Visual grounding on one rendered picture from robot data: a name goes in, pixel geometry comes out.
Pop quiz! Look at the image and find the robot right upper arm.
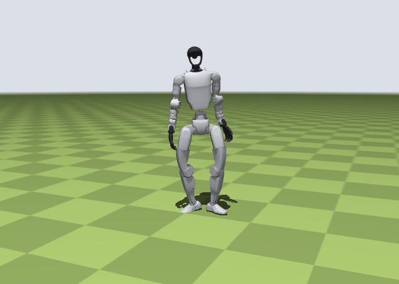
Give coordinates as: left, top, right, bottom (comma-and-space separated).
171, 74, 185, 109

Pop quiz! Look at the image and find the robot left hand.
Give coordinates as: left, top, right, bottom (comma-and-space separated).
219, 119, 233, 142

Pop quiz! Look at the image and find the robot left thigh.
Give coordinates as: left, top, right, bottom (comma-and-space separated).
209, 124, 226, 177

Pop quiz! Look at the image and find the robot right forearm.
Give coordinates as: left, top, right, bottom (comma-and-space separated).
168, 103, 178, 130

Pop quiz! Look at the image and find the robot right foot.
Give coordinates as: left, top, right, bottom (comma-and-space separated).
180, 201, 202, 212

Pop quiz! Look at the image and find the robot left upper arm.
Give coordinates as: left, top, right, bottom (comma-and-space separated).
209, 71, 223, 104

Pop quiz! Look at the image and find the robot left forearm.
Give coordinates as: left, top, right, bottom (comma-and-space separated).
214, 101, 225, 125

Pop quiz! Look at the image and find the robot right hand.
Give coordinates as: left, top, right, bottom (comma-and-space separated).
168, 125, 177, 150

